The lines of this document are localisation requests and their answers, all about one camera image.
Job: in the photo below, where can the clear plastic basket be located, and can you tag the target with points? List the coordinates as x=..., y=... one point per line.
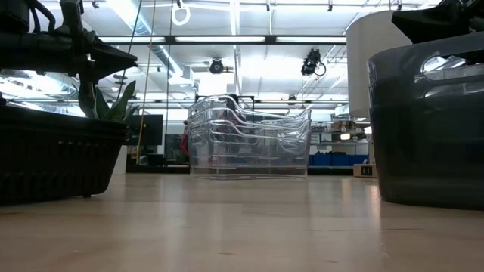
x=196, y=120
x=196, y=129
x=246, y=166
x=211, y=104

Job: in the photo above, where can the metal storage shelf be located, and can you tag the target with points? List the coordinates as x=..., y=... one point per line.
x=340, y=143

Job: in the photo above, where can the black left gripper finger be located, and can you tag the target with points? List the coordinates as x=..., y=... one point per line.
x=106, y=60

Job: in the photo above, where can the LED light bar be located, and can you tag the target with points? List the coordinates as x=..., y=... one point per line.
x=219, y=39

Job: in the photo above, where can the blue storage bins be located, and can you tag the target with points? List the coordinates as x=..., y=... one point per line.
x=336, y=160

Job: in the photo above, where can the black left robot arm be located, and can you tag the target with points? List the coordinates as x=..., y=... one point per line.
x=13, y=15

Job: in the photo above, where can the black hanging camera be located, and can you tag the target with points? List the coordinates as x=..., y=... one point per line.
x=311, y=62

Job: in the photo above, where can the black monitor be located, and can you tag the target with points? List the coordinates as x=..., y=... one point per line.
x=149, y=130

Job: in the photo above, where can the snake plant in white pot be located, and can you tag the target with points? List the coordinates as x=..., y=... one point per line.
x=117, y=107

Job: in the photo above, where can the black round hanging lamp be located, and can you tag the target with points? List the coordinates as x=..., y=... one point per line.
x=216, y=66

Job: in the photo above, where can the grey translucent plastic basket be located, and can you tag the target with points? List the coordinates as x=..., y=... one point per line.
x=427, y=158
x=393, y=64

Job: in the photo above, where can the small cardboard box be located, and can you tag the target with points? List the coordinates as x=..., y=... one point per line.
x=365, y=170

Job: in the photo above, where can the black slotted plastic basket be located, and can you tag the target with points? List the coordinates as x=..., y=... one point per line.
x=56, y=162

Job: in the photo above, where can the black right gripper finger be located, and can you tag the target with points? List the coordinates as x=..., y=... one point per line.
x=435, y=24

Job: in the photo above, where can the white cylinder container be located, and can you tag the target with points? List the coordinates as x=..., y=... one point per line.
x=363, y=68

